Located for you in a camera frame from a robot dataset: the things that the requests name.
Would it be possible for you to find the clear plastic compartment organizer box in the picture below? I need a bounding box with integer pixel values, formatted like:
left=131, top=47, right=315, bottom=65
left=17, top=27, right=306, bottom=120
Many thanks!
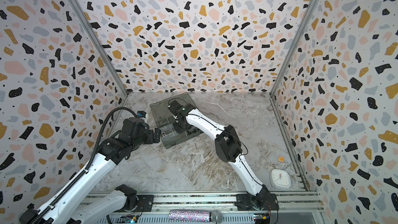
left=149, top=93, right=203, bottom=149

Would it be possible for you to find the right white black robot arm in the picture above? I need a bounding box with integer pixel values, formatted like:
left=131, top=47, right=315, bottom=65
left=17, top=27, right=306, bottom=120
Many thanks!
left=168, top=99, right=279, bottom=211

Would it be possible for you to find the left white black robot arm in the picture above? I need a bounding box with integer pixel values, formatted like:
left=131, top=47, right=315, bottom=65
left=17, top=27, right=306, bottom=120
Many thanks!
left=19, top=117, right=161, bottom=224

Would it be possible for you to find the glitter handheld microphone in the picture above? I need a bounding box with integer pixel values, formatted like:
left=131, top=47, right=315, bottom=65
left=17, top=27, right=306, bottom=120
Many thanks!
left=169, top=210, right=223, bottom=224

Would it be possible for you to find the white square clock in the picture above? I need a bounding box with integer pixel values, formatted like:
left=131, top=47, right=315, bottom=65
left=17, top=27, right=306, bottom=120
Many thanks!
left=270, top=169, right=291, bottom=189

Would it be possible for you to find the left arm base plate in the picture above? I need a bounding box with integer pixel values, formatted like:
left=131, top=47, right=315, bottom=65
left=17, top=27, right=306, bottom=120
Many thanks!
left=115, top=195, right=154, bottom=213

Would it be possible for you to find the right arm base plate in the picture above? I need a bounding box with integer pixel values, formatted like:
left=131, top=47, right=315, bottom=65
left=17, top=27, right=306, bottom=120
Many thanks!
left=234, top=194, right=279, bottom=211

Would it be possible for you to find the aluminium front rail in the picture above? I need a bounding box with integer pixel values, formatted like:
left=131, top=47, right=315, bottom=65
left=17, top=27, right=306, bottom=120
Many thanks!
left=58, top=191, right=325, bottom=224

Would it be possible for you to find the left corner aluminium post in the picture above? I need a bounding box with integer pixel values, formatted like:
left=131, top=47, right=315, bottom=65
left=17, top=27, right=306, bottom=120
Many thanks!
left=67, top=0, right=128, bottom=98

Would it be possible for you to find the corner aluminium post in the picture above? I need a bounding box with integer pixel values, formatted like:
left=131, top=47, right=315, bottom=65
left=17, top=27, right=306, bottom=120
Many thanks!
left=67, top=0, right=128, bottom=98
left=270, top=0, right=319, bottom=98

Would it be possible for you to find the right corner aluminium post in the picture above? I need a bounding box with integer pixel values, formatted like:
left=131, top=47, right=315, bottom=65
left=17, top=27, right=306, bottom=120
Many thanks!
left=270, top=0, right=319, bottom=98

